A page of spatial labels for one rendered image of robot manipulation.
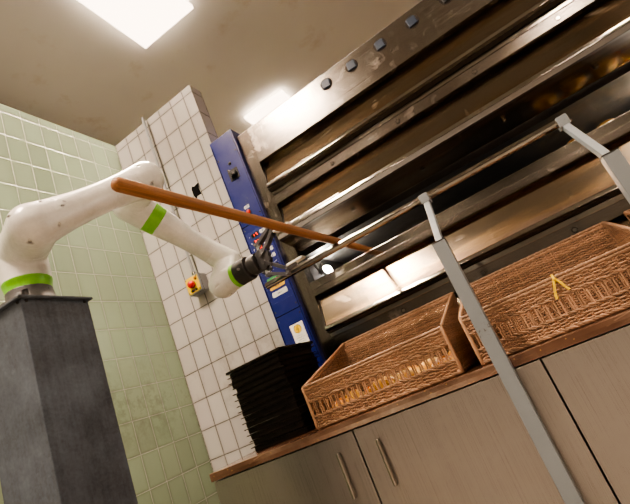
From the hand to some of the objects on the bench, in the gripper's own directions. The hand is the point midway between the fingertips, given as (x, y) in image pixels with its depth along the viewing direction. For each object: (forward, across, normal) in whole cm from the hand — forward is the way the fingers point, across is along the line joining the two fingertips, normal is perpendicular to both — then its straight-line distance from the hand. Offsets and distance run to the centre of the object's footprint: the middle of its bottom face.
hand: (294, 240), depth 157 cm
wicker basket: (+5, +62, -29) cm, 69 cm away
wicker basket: (+65, +62, -30) cm, 95 cm away
